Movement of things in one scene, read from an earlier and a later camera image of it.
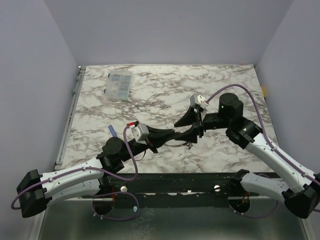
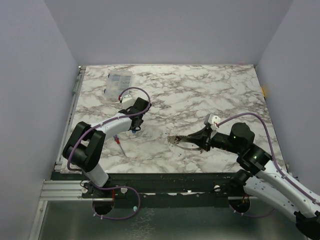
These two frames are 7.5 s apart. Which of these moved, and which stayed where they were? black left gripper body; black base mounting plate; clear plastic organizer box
Moved: black left gripper body
Stayed: black base mounting plate; clear plastic organizer box
